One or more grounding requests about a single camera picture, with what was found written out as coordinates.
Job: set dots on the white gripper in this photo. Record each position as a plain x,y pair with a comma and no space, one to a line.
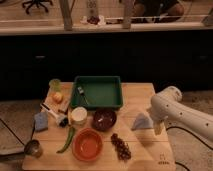
158,127

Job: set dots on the light blue towel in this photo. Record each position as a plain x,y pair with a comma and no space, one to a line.
142,122

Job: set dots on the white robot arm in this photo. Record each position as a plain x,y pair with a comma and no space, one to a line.
166,104

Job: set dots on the dark brown bowl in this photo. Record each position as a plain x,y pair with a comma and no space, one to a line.
104,119

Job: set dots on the red orange bowl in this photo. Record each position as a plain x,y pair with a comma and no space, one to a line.
87,145

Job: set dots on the bunch of dark grapes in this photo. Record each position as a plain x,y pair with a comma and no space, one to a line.
122,148

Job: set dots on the green plastic tray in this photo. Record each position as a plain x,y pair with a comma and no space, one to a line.
100,91

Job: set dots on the white cup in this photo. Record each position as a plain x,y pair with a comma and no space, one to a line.
79,115

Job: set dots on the green chili pepper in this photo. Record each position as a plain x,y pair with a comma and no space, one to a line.
70,136

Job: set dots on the small metal fork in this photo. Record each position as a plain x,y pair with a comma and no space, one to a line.
81,92

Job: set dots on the small wooden cutting board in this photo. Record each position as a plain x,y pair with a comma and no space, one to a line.
58,107

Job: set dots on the green translucent cup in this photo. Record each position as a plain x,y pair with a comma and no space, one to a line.
55,85

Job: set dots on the seated person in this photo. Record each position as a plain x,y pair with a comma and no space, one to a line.
172,9

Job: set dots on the blue sponge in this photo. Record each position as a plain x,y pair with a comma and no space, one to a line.
41,121

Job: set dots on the metal cup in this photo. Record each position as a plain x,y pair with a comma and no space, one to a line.
33,148

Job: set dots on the black office chair base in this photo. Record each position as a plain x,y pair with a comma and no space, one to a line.
29,3

